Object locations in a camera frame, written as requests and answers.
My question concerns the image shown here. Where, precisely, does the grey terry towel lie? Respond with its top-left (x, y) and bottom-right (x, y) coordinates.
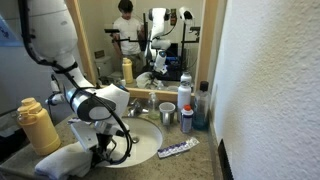
top-left (35, 142), bottom-right (93, 180)

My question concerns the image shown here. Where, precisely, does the white wrist camera block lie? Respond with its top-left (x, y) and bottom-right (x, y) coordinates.
top-left (71, 121), bottom-right (98, 151)

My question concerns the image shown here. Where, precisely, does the clear soap dispenser bottle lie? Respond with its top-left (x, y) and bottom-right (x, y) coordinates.
top-left (148, 92), bottom-right (159, 120)

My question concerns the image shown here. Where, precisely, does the small can orange cap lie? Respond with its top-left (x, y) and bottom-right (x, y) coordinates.
top-left (181, 105), bottom-right (193, 133)

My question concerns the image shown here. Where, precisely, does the white tall bottle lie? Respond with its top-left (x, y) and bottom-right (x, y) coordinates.
top-left (177, 81), bottom-right (191, 121)

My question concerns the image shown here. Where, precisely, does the blue wall poster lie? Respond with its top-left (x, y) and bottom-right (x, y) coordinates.
top-left (0, 15), bottom-right (23, 47)

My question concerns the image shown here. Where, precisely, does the wood framed wall mirror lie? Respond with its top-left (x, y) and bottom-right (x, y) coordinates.
top-left (66, 0), bottom-right (218, 85)

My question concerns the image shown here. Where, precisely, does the yellow insulated water bottle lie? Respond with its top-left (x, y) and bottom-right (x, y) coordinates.
top-left (17, 97), bottom-right (61, 156)

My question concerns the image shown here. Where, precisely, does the white wall hair dryer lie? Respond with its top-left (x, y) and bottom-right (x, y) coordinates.
top-left (45, 75), bottom-right (66, 106)

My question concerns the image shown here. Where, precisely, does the grey ceramic mug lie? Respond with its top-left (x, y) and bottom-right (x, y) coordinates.
top-left (159, 102), bottom-right (176, 125)

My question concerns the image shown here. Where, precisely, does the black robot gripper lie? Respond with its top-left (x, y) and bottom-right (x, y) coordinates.
top-left (91, 134), bottom-right (114, 167)

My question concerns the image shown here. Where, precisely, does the chrome sink faucet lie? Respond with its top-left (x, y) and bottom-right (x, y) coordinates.
top-left (128, 99), bottom-right (149, 117)

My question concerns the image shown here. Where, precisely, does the blue white blister pack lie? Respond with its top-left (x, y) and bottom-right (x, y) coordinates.
top-left (157, 137), bottom-right (199, 159)

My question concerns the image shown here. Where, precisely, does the white oval sink basin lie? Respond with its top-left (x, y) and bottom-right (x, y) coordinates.
top-left (98, 117), bottom-right (163, 168)

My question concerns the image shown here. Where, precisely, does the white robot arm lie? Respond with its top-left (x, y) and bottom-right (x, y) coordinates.
top-left (17, 0), bottom-right (132, 165)

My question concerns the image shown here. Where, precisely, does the blue mouthwash bottle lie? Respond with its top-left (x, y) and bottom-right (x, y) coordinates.
top-left (192, 81), bottom-right (210, 130)

